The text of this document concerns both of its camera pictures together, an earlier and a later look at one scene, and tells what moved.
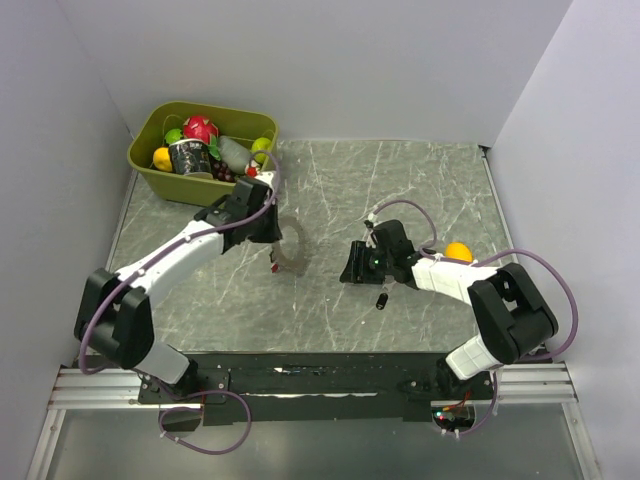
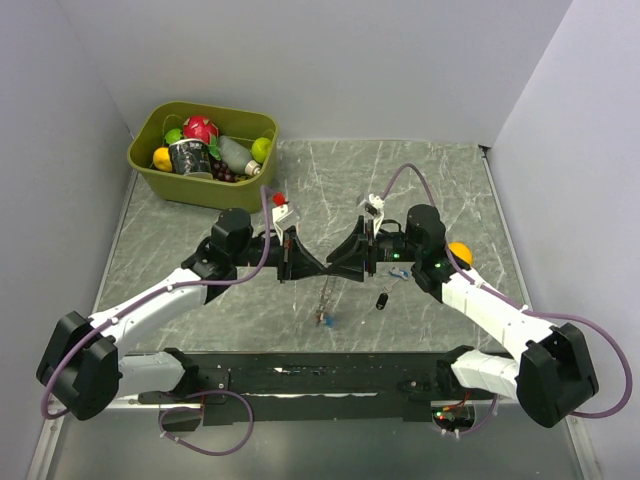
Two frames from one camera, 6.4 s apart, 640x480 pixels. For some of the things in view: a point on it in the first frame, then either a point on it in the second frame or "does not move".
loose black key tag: (381, 301) does not move
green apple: (261, 144) does not move
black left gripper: (273, 233) to (300, 255)
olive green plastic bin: (148, 135) does not move
